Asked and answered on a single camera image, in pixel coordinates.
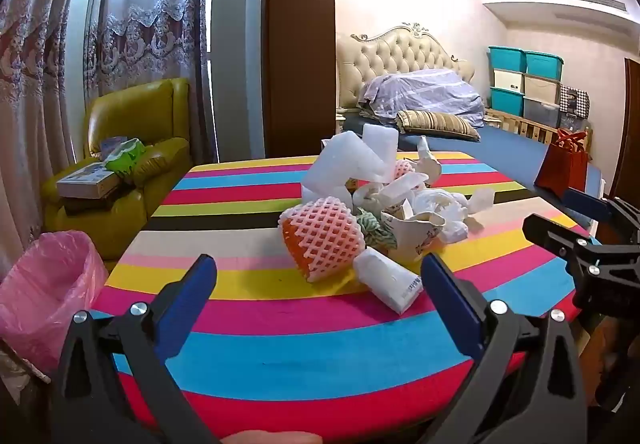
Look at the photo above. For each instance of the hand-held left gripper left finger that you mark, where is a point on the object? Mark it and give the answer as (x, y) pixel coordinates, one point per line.
(192, 294)

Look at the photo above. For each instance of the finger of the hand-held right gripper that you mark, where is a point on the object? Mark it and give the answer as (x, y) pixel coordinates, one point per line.
(585, 205)
(550, 229)

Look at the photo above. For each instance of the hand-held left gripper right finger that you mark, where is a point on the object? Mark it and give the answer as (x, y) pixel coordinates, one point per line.
(447, 296)

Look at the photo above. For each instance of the white tissue packet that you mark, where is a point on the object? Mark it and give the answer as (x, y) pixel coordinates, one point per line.
(387, 279)

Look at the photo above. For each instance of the crushed paper cup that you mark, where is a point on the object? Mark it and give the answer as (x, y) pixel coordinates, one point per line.
(410, 234)

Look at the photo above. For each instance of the white paper scrap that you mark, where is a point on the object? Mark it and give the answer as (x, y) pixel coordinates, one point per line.
(481, 200)

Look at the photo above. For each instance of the white plastic bag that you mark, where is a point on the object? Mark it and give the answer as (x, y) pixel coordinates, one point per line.
(442, 211)

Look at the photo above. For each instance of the green patterned wrapper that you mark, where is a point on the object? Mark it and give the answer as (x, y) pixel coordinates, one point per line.
(375, 231)

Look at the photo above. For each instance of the white paper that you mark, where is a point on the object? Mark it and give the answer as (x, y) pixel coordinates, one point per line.
(380, 196)

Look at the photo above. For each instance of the beige paper carton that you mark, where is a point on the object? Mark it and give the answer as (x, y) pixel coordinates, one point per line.
(430, 166)

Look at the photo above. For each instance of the small pink foam net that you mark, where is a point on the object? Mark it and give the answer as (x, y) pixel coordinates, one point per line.
(402, 170)

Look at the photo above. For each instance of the pink bag-lined bin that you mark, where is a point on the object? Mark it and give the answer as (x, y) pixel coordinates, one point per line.
(45, 284)

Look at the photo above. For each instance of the person's left hand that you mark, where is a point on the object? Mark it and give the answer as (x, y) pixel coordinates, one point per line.
(270, 438)

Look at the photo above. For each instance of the red handbag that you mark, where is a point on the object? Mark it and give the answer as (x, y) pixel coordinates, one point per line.
(562, 169)

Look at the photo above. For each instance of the brown wooden door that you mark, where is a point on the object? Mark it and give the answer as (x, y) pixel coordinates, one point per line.
(632, 124)

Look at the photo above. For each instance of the checkered bag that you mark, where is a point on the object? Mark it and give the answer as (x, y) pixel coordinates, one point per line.
(574, 99)

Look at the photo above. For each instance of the striped colourful tablecloth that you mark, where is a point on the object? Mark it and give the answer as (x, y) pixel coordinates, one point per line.
(300, 349)

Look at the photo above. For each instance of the stack of plastic storage boxes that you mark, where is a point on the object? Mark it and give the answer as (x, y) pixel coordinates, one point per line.
(525, 84)

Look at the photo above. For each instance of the brown flat box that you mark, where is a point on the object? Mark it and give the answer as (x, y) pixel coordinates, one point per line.
(85, 204)

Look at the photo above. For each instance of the green plastic bag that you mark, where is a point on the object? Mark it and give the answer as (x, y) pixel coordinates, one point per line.
(125, 159)

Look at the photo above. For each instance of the striped pillow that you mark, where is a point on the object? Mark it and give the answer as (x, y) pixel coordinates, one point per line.
(440, 125)

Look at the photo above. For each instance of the white flat box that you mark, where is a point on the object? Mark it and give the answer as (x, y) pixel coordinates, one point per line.
(87, 181)

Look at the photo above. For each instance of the blue white packet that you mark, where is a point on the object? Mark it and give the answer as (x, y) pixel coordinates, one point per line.
(110, 145)

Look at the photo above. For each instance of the yellow leather armchair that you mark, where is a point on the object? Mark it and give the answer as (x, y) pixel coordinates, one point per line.
(150, 114)

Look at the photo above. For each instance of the cream tufted headboard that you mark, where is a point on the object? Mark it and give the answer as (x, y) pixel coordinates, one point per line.
(390, 54)

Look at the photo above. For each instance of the pink lace curtain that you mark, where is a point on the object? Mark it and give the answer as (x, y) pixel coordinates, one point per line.
(35, 74)
(145, 24)

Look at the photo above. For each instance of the wooden bed rail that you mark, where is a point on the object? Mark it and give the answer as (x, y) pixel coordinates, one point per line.
(530, 126)

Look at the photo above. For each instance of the brown wooden door frame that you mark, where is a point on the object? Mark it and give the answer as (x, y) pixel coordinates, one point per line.
(297, 49)

